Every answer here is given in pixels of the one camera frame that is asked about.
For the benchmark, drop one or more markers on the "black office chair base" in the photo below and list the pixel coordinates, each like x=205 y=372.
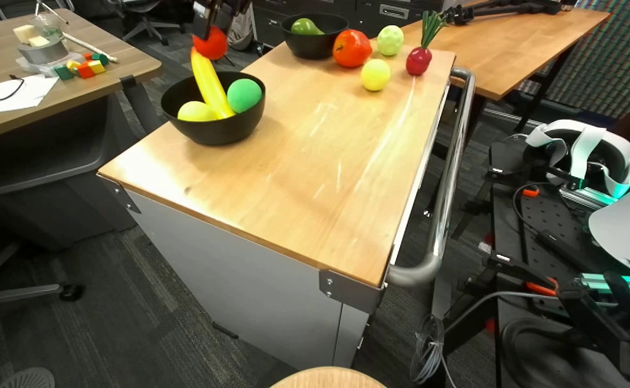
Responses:
x=14 y=294

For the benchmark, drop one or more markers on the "dark woven partition panel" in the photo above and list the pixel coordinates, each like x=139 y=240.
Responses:
x=609 y=66

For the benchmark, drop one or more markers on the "black bowl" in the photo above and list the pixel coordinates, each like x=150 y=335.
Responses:
x=311 y=46
x=215 y=132

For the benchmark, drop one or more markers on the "light green dimpled ball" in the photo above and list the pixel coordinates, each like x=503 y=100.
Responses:
x=392 y=42

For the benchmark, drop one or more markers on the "orange toy bell pepper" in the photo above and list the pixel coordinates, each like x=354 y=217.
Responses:
x=352 y=49

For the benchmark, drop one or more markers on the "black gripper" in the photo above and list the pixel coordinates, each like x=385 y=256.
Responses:
x=220 y=6

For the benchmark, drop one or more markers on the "red toy block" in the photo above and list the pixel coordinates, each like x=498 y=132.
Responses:
x=85 y=69

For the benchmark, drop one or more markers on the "clear plastic container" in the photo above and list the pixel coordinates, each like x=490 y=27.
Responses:
x=41 y=46

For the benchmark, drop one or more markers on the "white VR headset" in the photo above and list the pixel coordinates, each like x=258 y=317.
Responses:
x=581 y=147

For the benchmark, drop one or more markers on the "green smooth ball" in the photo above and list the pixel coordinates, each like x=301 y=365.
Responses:
x=244 y=96

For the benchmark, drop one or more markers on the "yellow-green smooth ball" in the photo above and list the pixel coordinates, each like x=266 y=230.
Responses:
x=195 y=114

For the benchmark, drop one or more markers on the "red toy radish green leaves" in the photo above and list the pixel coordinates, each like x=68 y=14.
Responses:
x=419 y=61

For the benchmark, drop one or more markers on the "yellow toy lemon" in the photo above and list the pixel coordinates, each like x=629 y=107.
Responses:
x=377 y=74

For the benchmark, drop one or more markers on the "yellow toy banana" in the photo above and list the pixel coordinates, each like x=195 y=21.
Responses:
x=209 y=87

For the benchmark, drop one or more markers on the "white cart cabinet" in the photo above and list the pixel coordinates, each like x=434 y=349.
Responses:
x=243 y=288

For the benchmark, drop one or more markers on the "yellow toy block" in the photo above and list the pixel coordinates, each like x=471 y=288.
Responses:
x=98 y=67

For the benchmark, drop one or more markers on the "green toy block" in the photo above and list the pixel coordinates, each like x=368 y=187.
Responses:
x=63 y=73

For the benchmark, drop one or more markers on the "white mesh bag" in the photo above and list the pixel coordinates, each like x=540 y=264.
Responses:
x=243 y=34

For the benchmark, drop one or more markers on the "white paper sheet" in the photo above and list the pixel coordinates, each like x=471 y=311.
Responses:
x=14 y=96

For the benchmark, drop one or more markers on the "white stick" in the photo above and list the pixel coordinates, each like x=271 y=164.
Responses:
x=91 y=49

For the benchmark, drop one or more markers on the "small red textured fruit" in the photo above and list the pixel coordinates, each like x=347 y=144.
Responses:
x=213 y=46

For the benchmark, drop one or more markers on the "round wooden stool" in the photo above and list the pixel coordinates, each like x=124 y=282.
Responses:
x=329 y=379

